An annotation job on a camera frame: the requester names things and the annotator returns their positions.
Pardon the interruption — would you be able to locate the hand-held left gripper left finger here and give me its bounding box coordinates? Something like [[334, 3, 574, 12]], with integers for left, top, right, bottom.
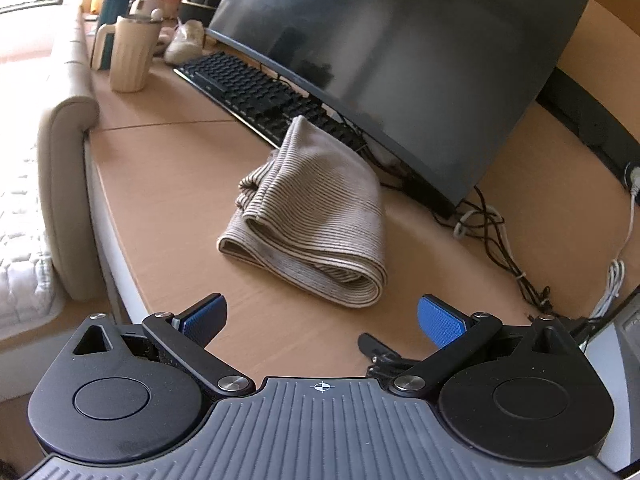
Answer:
[[72, 294, 253, 398]]

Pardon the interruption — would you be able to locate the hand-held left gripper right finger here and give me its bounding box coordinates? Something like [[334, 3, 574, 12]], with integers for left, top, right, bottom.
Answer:
[[390, 295, 573, 397]]

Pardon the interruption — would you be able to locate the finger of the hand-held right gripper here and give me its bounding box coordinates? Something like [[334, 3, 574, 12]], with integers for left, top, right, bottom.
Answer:
[[357, 332, 426, 377]]

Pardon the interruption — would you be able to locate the beige striped sweater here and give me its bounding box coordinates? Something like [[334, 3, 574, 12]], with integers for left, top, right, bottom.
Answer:
[[216, 115, 388, 308]]

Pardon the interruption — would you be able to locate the beige padded headboard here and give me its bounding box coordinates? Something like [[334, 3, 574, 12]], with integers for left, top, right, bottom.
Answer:
[[37, 7, 126, 306]]

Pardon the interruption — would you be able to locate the white quilted mattress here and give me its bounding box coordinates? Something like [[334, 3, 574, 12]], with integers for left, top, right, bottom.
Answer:
[[0, 145, 66, 331]]

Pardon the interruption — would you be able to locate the black keyboard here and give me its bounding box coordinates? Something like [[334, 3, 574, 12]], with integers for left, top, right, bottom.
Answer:
[[172, 51, 371, 161]]

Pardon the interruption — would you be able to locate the black power strip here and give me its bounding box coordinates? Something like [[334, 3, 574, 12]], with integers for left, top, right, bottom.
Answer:
[[535, 67, 640, 191]]

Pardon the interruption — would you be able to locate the black curved monitor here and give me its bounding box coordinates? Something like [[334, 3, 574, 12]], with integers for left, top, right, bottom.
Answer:
[[205, 0, 593, 221]]

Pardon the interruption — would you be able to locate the beige ribbed mug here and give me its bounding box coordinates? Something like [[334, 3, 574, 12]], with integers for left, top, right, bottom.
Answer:
[[91, 14, 162, 93]]

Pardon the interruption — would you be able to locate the teal bottle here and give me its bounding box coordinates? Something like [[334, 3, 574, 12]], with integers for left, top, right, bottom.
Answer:
[[95, 0, 135, 71]]

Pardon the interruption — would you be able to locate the black cable bundle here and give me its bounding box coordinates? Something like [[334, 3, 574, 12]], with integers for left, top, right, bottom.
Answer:
[[367, 140, 556, 311]]

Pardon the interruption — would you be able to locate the thin white cable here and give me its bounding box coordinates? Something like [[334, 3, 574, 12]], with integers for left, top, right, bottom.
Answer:
[[452, 207, 501, 238]]

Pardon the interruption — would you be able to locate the white power cable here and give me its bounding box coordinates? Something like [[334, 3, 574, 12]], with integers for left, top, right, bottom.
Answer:
[[587, 162, 640, 321]]

